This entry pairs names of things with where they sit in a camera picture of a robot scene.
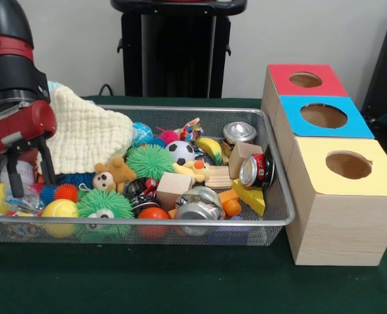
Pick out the wooden box with three holes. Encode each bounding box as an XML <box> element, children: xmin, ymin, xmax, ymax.
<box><xmin>262</xmin><ymin>63</ymin><xmax>387</xmax><ymax>267</ymax></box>

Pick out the yellow wedge block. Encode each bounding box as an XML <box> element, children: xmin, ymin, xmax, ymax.
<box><xmin>233</xmin><ymin>179</ymin><xmax>267</xmax><ymax>217</ymax></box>

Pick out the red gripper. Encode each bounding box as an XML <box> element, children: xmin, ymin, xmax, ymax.
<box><xmin>0</xmin><ymin>100</ymin><xmax>58</xmax><ymax>199</ymax></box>

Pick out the brown teddy bear toy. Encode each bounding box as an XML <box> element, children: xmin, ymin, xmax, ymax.
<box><xmin>93</xmin><ymin>157</ymin><xmax>139</xmax><ymax>193</ymax></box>

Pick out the clear mesh bin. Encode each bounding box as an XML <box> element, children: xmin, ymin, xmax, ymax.
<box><xmin>0</xmin><ymin>105</ymin><xmax>297</xmax><ymax>246</ymax></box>

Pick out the plain yellow ball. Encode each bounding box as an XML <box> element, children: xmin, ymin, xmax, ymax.
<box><xmin>42</xmin><ymin>199</ymin><xmax>80</xmax><ymax>238</ymax></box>

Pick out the cream yellow cloth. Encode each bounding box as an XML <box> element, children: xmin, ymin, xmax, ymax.
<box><xmin>42</xmin><ymin>85</ymin><xmax>136</xmax><ymax>177</ymax></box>

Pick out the white baseball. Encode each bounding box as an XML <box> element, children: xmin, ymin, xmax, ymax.
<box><xmin>0</xmin><ymin>160</ymin><xmax>37</xmax><ymax>188</ymax></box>

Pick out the dark green table cloth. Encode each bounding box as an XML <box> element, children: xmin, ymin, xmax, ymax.
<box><xmin>0</xmin><ymin>95</ymin><xmax>387</xmax><ymax>314</ymax></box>

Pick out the crushed silver can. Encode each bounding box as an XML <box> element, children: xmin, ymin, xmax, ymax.
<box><xmin>175</xmin><ymin>186</ymin><xmax>224</xmax><ymax>236</ymax></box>

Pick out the mint green cloth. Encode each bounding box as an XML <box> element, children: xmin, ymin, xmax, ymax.
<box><xmin>47</xmin><ymin>80</ymin><xmax>78</xmax><ymax>94</ymax></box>

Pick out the orange red ball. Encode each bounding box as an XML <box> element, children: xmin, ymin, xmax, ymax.
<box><xmin>137</xmin><ymin>207</ymin><xmax>172</xmax><ymax>239</ymax></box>

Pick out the clear plastic bottle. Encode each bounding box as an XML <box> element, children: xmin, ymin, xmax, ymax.
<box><xmin>4</xmin><ymin>186</ymin><xmax>45</xmax><ymax>214</ymax></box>

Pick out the green spiky ball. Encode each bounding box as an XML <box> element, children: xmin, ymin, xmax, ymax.
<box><xmin>126</xmin><ymin>145</ymin><xmax>176</xmax><ymax>182</ymax></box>
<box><xmin>76</xmin><ymin>189</ymin><xmax>135</xmax><ymax>220</ymax></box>

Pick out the blue spiky ball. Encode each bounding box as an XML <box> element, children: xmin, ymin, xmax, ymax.
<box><xmin>56</xmin><ymin>171</ymin><xmax>96</xmax><ymax>190</ymax></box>

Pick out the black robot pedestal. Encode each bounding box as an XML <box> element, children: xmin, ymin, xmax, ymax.
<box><xmin>110</xmin><ymin>0</ymin><xmax>248</xmax><ymax>99</ymax></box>

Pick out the black and white soccer ball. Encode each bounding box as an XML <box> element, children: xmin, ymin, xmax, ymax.
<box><xmin>165</xmin><ymin>141</ymin><xmax>197</xmax><ymax>166</ymax></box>

